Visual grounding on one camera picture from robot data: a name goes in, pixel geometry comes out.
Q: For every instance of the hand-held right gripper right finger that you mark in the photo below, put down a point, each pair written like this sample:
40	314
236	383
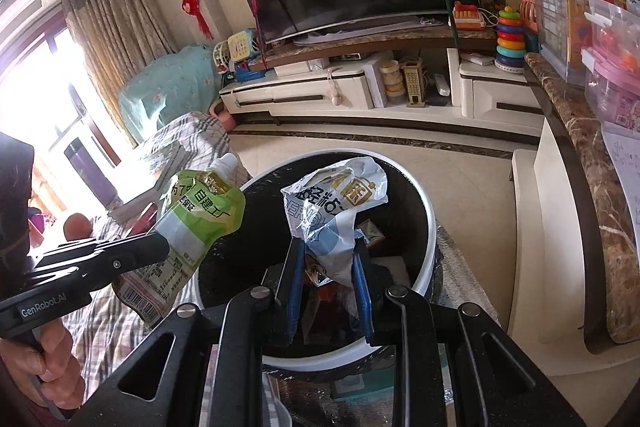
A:
364	297

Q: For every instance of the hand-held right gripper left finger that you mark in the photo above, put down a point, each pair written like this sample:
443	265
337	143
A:
296	292

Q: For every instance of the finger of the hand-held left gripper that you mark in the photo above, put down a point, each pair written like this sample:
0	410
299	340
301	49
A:
125	254

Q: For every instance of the orange snack wrapper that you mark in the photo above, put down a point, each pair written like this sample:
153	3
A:
327	294

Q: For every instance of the green spout pouch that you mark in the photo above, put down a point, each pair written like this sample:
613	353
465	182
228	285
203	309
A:
205	212

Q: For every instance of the black trash bin white rim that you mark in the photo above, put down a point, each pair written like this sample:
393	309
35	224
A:
410	217

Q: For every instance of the white snack bag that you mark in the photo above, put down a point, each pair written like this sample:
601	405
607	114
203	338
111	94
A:
335	207

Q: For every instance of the person's left hand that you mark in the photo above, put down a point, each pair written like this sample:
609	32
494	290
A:
60	367

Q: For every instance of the plaid blanket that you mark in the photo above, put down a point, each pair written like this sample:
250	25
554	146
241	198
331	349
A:
100	332

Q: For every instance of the brown snack packet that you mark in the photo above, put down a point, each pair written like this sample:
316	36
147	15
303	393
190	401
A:
371	233

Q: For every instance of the dark purple container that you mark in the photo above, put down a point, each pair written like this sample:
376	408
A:
90	172

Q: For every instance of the pink plastic basin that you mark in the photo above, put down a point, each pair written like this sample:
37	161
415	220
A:
222	114

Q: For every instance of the light blue floral cover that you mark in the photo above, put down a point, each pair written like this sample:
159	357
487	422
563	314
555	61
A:
170	87

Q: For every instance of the white television cabinet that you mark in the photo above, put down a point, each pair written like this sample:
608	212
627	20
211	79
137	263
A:
300	94

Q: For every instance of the wooden hanging pendant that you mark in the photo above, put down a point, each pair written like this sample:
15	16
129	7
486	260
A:
335	94

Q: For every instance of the white upright box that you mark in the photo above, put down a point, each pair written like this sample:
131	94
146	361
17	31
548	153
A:
375	82

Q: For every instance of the stack of yellow round tins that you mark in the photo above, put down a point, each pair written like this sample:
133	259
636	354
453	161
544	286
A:
391	82

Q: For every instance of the wooden abacus toy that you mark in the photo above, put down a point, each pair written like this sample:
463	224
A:
414	84

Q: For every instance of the white toy basket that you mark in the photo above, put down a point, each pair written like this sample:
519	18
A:
222	57

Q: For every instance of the blue toy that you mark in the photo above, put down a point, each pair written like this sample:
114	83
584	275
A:
250	71

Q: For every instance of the beige curtain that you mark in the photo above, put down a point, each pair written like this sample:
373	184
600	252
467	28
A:
115	32

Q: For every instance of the white flat box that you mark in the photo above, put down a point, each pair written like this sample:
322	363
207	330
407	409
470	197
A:
292	68

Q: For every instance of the white remote control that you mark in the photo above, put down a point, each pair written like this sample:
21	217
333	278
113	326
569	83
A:
442	85

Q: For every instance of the yellow teal toy phone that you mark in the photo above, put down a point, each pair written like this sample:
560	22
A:
242	46

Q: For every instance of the white small device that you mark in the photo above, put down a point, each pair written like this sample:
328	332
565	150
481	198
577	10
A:
476	59

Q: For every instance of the brown marble table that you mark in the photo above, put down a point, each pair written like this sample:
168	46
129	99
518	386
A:
575	132

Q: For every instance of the pink thin rod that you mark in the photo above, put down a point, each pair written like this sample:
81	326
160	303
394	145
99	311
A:
252	2

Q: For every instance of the white paper sheet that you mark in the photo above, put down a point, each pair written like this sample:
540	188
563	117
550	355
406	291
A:
625	167

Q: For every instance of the orange toy telephone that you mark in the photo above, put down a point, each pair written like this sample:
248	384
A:
469	17

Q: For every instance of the pink plastic toy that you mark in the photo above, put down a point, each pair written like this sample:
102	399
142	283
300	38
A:
531	24

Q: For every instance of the clear plastic drawer box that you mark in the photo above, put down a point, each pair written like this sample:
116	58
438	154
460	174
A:
557	32

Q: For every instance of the clear box pink lid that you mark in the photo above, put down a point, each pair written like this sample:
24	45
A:
615	72

